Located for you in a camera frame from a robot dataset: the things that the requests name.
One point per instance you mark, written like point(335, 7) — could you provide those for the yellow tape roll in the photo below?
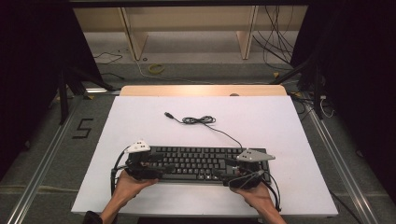
point(155, 68)

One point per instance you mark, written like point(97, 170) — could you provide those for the black metal stand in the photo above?
point(63, 99)
point(317, 93)

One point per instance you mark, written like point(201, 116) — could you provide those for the aluminium floor rail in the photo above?
point(37, 177)
point(342, 168)

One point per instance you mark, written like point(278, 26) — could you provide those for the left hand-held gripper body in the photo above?
point(138, 146)

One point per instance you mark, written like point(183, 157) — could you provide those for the wooden table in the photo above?
point(186, 90)

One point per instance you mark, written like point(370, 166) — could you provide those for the person's dark left sleeve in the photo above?
point(92, 218)

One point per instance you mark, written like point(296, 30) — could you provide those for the person's right hand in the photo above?
point(258, 197)

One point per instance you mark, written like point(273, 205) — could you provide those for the person's left hand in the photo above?
point(127, 188)

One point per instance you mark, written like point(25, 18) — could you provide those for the black computer keyboard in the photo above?
point(193, 161)

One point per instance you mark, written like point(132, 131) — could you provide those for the beige wooden shelf unit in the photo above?
point(186, 18)

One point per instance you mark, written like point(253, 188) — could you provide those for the black curtain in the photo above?
point(358, 77)
point(31, 62)

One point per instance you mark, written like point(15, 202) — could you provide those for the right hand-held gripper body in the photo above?
point(252, 155)

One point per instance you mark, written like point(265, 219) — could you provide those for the white board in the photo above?
point(264, 130)

